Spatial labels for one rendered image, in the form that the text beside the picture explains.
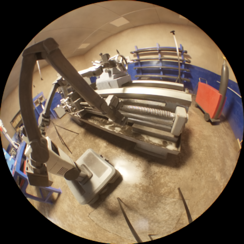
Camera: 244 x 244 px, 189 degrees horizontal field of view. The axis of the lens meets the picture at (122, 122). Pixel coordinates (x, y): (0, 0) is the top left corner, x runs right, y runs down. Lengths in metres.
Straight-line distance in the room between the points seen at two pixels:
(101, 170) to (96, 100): 0.71
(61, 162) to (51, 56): 0.58
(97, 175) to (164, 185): 0.79
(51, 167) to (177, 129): 0.88
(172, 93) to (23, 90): 0.73
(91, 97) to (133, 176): 0.95
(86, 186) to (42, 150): 0.70
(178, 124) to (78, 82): 0.58
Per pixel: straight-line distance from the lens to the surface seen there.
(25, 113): 0.31
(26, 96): 0.31
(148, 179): 1.02
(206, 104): 2.33
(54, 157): 0.56
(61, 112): 4.11
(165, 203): 1.10
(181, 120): 0.51
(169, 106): 0.59
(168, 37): 4.06
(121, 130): 0.86
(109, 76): 0.83
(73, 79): 0.31
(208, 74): 4.28
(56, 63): 0.32
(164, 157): 1.09
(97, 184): 0.86
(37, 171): 0.41
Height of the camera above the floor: 1.01
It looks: 39 degrees down
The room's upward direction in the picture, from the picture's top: 15 degrees counter-clockwise
